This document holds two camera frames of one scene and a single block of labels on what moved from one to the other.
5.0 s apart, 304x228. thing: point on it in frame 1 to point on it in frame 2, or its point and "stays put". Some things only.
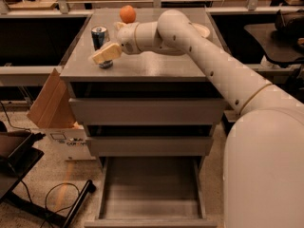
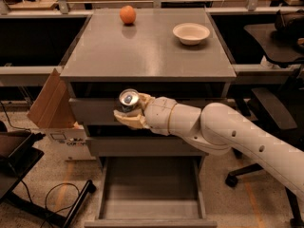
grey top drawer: x=145 y=103 stays put
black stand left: x=18 y=152 stays put
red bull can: x=101 y=36 to x=128 y=99
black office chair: x=283 y=44 stays put
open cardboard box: x=52 y=110 stays put
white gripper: x=125 y=39 to x=159 y=114
